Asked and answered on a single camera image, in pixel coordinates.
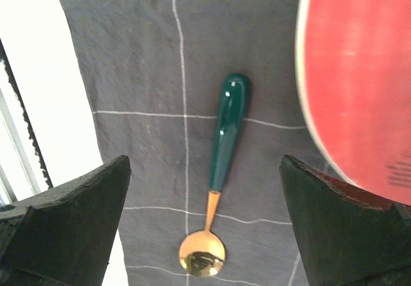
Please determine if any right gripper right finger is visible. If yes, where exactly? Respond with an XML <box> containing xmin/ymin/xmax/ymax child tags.
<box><xmin>279</xmin><ymin>155</ymin><xmax>410</xmax><ymax>285</ymax></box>

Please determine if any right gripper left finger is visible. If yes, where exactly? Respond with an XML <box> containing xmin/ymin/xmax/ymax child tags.
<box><xmin>1</xmin><ymin>155</ymin><xmax>131</xmax><ymax>285</ymax></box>

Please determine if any gold spoon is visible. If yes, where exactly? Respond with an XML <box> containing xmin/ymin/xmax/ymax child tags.
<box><xmin>179</xmin><ymin>73</ymin><xmax>251</xmax><ymax>278</ymax></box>

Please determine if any red and teal plate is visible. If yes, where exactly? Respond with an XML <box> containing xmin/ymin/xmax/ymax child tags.
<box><xmin>295</xmin><ymin>0</ymin><xmax>410</xmax><ymax>205</ymax></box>

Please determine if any dark grey checked cloth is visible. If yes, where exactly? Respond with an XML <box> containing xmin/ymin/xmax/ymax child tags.
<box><xmin>60</xmin><ymin>0</ymin><xmax>324</xmax><ymax>285</ymax></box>

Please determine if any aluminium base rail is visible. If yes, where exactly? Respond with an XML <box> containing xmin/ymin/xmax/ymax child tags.
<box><xmin>1</xmin><ymin>46</ymin><xmax>53</xmax><ymax>206</ymax></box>

